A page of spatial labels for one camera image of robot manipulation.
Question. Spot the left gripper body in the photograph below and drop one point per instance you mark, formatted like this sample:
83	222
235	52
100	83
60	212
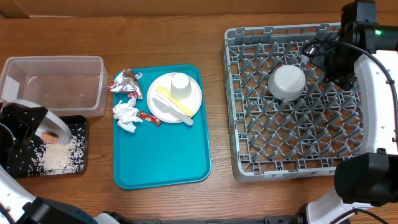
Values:
22	128

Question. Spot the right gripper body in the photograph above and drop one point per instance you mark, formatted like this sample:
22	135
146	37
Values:
336	61

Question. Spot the grey round plate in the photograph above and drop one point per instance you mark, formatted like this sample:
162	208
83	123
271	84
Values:
40	120

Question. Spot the small grey bowl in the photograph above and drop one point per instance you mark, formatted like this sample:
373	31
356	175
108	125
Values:
287	83

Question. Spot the white napkin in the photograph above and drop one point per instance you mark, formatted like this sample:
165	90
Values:
126	114

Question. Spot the foil wrapper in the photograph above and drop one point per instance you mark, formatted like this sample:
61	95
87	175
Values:
126	81

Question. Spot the red ketchup packet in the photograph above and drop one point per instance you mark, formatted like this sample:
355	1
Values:
149	118

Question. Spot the white paper cup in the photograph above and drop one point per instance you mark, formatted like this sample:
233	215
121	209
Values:
180	88

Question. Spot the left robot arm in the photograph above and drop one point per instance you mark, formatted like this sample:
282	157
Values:
19	206

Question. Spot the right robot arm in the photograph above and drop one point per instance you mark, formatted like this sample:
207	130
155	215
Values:
364	54

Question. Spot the grey dishwasher rack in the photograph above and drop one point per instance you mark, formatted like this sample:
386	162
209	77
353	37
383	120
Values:
272	139

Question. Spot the orange food piece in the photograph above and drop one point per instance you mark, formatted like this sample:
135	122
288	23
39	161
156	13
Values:
49	138

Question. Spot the black tray bin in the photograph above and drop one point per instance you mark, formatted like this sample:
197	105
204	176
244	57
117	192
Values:
77	149

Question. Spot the white rice pile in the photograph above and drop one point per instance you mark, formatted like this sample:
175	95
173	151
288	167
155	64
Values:
59	158

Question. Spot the clear plastic bin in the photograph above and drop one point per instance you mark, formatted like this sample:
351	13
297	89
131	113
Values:
65	85

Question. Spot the teal plastic tray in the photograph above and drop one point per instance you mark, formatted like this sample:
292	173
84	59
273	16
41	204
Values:
172	153

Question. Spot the white plastic knife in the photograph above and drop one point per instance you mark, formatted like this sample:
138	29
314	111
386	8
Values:
184	118

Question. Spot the yellow plastic spoon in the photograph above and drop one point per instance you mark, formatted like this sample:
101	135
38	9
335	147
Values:
163	91

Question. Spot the white plate with cutlery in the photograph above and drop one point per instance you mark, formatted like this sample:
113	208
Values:
193	102

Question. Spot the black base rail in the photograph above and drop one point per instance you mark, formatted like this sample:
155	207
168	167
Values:
267	220

